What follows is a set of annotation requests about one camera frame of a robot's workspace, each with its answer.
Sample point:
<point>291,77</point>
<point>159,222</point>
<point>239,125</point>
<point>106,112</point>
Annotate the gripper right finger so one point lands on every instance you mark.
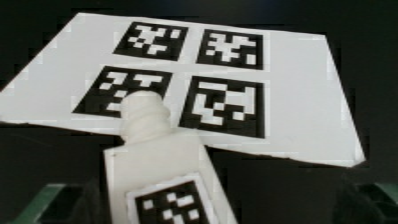
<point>367,203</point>

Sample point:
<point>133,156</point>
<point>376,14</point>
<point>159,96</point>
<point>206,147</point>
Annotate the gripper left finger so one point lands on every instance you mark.
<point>67,204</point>

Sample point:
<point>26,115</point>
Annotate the white stool leg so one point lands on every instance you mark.
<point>165,186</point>

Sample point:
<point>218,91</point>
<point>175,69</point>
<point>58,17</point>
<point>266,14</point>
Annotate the white marker sheet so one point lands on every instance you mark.
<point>248,82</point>

